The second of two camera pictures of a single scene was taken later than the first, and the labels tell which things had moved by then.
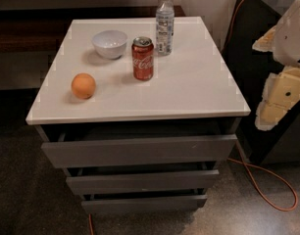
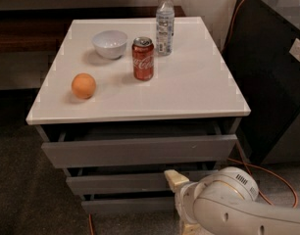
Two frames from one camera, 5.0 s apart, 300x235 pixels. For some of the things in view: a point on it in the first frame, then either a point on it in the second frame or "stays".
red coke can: [142, 59] stays
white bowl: [110, 44] stays
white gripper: [291, 38] to [182, 196]
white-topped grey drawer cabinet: [134, 130] stays
